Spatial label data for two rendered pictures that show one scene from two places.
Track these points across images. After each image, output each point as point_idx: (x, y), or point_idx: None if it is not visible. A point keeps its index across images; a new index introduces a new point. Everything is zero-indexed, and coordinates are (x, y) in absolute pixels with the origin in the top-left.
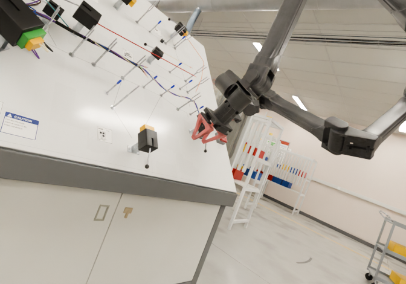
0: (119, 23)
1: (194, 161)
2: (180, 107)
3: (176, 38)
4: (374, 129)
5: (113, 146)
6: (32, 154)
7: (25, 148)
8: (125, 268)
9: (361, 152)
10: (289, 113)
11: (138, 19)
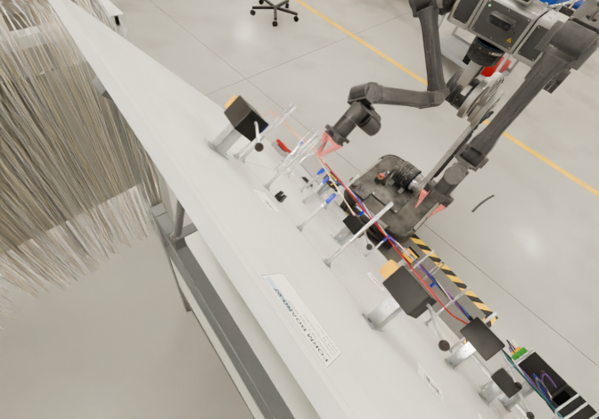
0: (375, 305)
1: (332, 204)
2: (330, 203)
3: (202, 135)
4: (441, 78)
5: None
6: (457, 337)
7: (463, 343)
8: None
9: None
10: (401, 103)
11: (315, 258)
